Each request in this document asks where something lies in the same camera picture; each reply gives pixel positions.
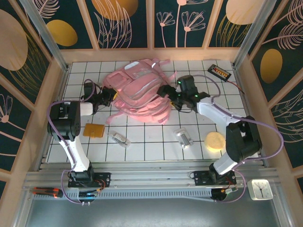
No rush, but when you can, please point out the aluminium front rail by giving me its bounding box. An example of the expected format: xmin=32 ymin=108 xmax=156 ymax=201
xmin=22 ymin=160 xmax=280 ymax=190

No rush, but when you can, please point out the white square alarm clock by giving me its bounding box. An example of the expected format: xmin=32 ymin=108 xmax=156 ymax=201
xmin=247 ymin=179 xmax=274 ymax=201

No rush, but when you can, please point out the black charger with red strip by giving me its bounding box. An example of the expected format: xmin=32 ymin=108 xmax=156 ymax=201
xmin=207 ymin=64 xmax=232 ymax=82

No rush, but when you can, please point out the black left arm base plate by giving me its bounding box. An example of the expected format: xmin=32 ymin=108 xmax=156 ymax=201
xmin=68 ymin=172 xmax=112 ymax=189

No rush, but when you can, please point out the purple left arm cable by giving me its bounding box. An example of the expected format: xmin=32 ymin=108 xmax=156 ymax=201
xmin=47 ymin=79 xmax=98 ymax=205

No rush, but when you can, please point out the aluminium corner post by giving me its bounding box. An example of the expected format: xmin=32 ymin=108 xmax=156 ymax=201
xmin=232 ymin=0 xmax=272 ymax=69
xmin=18 ymin=0 xmax=71 ymax=71

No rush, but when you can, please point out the orange black utility knife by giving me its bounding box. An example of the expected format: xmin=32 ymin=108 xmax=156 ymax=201
xmin=32 ymin=186 xmax=64 ymax=198

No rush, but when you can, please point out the red black wire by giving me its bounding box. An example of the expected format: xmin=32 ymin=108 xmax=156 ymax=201
xmin=227 ymin=79 xmax=246 ymax=95

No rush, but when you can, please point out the round yellow sponge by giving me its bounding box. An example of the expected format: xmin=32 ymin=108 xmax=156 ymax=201
xmin=204 ymin=131 xmax=226 ymax=152

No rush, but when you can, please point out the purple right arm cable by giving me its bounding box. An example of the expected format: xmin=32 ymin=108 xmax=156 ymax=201
xmin=189 ymin=74 xmax=284 ymax=204

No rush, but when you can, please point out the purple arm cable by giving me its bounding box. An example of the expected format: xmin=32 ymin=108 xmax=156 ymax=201
xmin=47 ymin=79 xmax=98 ymax=205
xmin=189 ymin=74 xmax=284 ymax=204

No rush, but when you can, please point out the grey slotted cable duct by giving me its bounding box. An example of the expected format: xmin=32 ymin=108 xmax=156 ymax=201
xmin=62 ymin=188 xmax=214 ymax=201

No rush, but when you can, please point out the small circuit board green light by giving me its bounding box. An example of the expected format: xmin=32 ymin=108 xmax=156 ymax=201
xmin=221 ymin=188 xmax=239 ymax=196
xmin=79 ymin=191 xmax=99 ymax=199

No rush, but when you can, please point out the clear pack with small tool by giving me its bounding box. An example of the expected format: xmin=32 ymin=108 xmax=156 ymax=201
xmin=107 ymin=130 xmax=132 ymax=149

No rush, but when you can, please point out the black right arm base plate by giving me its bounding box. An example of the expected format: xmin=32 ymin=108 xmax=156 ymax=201
xmin=193 ymin=170 xmax=237 ymax=186

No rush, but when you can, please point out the clear pack with white stapler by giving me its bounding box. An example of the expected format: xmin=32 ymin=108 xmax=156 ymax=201
xmin=172 ymin=127 xmax=194 ymax=149

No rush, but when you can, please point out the yellow leather wallet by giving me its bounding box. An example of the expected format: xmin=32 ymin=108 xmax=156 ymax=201
xmin=82 ymin=123 xmax=106 ymax=138

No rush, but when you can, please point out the pink backpack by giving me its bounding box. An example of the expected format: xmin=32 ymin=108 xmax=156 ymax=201
xmin=101 ymin=58 xmax=178 ymax=125

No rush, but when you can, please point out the aluminium side rail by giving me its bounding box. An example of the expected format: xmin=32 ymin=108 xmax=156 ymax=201
xmin=35 ymin=67 xmax=71 ymax=171
xmin=233 ymin=63 xmax=270 ymax=168

